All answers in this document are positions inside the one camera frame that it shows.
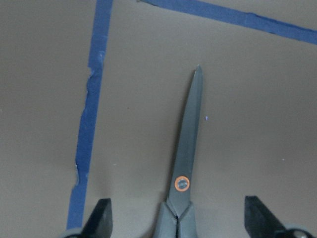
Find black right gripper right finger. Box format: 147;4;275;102
244;196;294;238

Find grey orange scissors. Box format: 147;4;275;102
153;65;203;238

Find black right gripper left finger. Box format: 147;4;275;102
80;198;113;238

